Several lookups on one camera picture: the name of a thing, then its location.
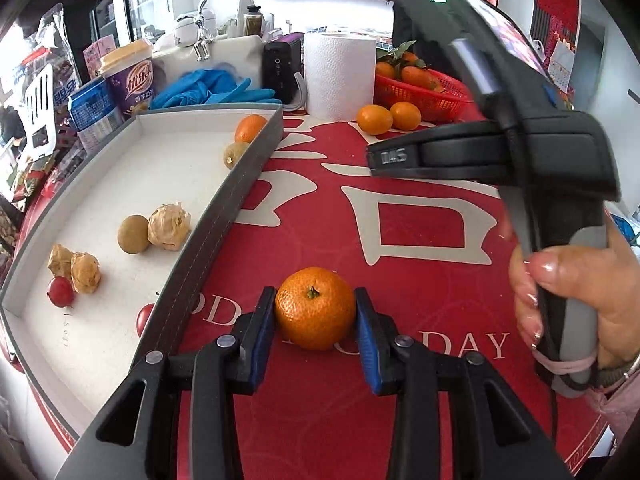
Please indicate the pile of mandarins with leaves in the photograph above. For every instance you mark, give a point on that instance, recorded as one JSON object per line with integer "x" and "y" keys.
{"x": 415, "y": 76}

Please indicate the grey tray with white inside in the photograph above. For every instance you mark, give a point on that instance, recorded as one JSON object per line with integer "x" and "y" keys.
{"x": 125, "y": 175}

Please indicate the round yellow-brown fruit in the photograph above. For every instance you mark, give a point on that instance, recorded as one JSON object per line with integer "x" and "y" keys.
{"x": 234, "y": 155}
{"x": 134, "y": 234}

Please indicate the purple cup with yellow lid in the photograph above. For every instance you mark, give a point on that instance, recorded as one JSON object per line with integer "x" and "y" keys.
{"x": 127, "y": 80}

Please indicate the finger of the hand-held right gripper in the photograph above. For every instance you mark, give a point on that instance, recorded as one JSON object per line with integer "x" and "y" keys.
{"x": 450, "y": 152}

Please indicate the dark capped bottle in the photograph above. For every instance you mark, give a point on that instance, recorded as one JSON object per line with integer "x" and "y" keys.
{"x": 252, "y": 20}

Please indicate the silver rabbit figurine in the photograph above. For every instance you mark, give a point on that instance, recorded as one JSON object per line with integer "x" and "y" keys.
{"x": 200, "y": 30}

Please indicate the red round table mat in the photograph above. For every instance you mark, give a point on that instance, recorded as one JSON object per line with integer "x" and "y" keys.
{"x": 325, "y": 220}

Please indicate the black handheld device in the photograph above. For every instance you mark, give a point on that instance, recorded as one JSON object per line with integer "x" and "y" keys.
{"x": 280, "y": 72}

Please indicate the red cherry tomato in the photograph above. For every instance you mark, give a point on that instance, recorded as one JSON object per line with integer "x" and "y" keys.
{"x": 60, "y": 291}
{"x": 144, "y": 320}

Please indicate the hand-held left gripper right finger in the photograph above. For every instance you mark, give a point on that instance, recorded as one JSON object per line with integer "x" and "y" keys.
{"x": 367, "y": 350}

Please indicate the red plastic basket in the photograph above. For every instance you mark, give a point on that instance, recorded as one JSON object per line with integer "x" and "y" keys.
{"x": 430, "y": 102}

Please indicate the orange mandarin with stem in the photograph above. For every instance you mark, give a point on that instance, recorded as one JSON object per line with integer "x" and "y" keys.
{"x": 315, "y": 307}

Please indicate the clear snack bag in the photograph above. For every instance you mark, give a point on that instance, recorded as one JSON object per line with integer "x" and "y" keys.
{"x": 40, "y": 45}

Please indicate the tan walnut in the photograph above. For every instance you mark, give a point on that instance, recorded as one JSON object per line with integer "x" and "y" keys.
{"x": 169, "y": 226}
{"x": 86, "y": 272}
{"x": 60, "y": 260}

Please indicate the white paper towel roll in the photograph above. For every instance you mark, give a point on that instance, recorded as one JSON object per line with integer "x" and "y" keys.
{"x": 340, "y": 75}

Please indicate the blue rubber gloves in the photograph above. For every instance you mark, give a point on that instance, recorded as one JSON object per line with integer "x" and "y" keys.
{"x": 210, "y": 87}

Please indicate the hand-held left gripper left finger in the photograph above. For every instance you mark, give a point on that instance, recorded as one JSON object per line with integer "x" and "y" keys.
{"x": 262, "y": 345}

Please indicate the wall calendar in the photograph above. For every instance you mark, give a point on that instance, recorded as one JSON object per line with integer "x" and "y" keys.
{"x": 562, "y": 65}

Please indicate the blue and white packet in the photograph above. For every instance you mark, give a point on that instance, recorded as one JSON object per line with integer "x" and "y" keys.
{"x": 95, "y": 115}

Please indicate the white slotted spatula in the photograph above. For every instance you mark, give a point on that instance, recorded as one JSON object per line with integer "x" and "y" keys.
{"x": 40, "y": 110}

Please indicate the person's right hand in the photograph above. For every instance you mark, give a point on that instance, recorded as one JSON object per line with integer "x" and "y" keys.
{"x": 615, "y": 300}

